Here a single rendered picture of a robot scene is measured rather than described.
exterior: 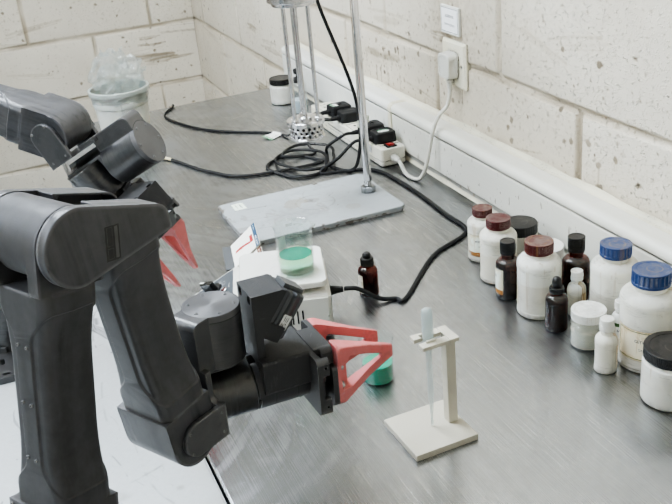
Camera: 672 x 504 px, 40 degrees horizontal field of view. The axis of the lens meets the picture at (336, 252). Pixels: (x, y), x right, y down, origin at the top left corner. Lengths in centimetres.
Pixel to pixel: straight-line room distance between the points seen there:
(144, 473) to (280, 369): 25
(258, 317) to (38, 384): 24
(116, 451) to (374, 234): 65
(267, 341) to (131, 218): 26
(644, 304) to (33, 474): 72
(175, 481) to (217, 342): 24
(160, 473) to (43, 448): 32
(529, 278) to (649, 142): 25
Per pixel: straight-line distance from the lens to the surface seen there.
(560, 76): 149
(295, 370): 94
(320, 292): 127
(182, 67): 370
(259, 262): 133
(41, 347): 76
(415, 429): 110
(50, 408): 78
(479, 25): 167
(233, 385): 93
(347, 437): 111
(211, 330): 89
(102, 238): 74
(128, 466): 113
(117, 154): 118
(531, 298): 131
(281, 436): 112
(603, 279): 127
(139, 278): 80
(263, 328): 92
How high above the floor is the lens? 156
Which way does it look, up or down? 25 degrees down
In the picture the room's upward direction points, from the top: 5 degrees counter-clockwise
